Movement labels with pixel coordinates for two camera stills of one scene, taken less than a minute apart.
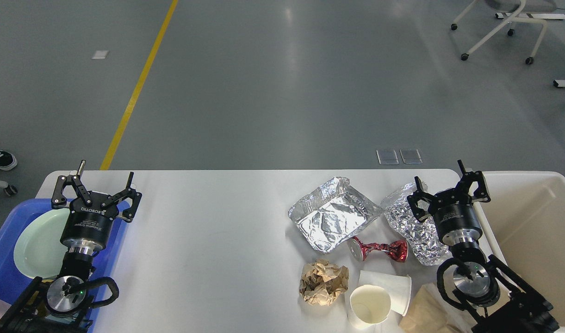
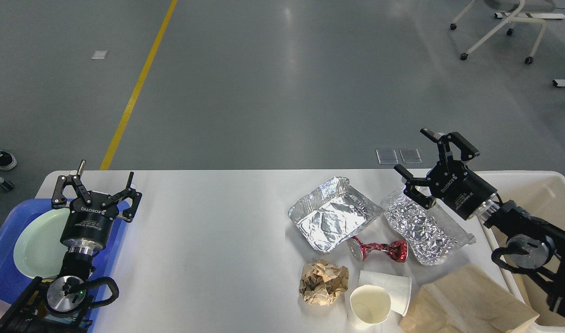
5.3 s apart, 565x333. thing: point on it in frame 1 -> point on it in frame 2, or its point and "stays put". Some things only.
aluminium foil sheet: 429,249 stays put
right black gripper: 456,219 -> 463,191
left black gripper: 87,225 stays put
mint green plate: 38,251 stays put
